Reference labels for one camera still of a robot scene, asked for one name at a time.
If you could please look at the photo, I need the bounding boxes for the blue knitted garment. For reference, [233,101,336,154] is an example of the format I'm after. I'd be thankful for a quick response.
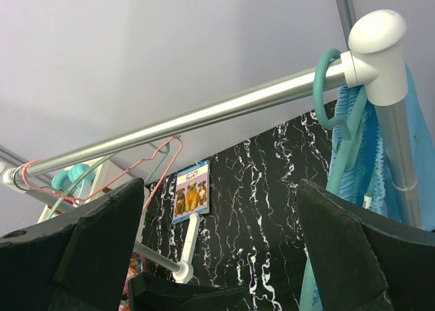
[337,70,434,232]

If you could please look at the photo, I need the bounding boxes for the white storage box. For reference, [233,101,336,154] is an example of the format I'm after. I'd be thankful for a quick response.
[36,158,116,223]

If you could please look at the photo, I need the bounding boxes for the pink wire hanger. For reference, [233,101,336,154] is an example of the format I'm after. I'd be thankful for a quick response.
[21,136,180,216]

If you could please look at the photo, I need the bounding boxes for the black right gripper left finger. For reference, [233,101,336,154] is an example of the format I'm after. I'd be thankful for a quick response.
[1,178,145,310]

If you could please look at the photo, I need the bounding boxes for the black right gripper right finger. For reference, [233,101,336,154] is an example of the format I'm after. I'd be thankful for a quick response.
[296,179,434,310]

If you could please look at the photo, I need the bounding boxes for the silver clothes rack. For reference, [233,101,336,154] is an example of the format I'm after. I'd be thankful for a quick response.
[0,8,424,285]

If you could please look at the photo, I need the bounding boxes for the mint green hanger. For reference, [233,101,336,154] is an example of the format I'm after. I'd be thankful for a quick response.
[38,142,171,222]

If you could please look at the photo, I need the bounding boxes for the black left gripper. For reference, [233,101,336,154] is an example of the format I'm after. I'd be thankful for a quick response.
[128,273,249,310]

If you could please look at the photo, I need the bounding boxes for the pink patterned shorts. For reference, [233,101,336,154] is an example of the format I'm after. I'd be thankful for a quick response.
[118,252,143,311]

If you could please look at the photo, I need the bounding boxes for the dog picture book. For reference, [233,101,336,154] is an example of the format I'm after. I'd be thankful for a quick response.
[172,160,211,223]

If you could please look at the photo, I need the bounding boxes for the teal plastic hanger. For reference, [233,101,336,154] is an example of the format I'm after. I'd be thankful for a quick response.
[299,49,359,310]

